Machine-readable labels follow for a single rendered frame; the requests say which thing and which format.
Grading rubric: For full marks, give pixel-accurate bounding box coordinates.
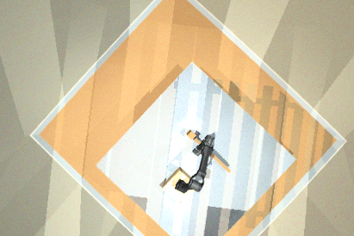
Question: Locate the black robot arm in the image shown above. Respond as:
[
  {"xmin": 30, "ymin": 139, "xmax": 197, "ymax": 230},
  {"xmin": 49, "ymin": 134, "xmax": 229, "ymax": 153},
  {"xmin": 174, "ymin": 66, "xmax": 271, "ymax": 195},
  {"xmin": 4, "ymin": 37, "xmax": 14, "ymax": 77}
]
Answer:
[{"xmin": 175, "ymin": 135, "xmax": 214, "ymax": 193}]

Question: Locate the brown wooden post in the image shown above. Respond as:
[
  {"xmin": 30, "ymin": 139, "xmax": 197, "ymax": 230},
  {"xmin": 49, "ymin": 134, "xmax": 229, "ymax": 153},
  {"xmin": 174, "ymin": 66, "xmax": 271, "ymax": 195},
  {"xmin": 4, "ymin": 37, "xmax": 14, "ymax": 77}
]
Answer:
[{"xmin": 186, "ymin": 130, "xmax": 196, "ymax": 139}]

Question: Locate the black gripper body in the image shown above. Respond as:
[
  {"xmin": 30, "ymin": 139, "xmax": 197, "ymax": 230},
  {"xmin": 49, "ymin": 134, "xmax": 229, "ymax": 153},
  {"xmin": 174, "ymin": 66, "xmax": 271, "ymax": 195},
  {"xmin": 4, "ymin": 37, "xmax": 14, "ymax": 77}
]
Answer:
[{"xmin": 192, "ymin": 142, "xmax": 203, "ymax": 157}]

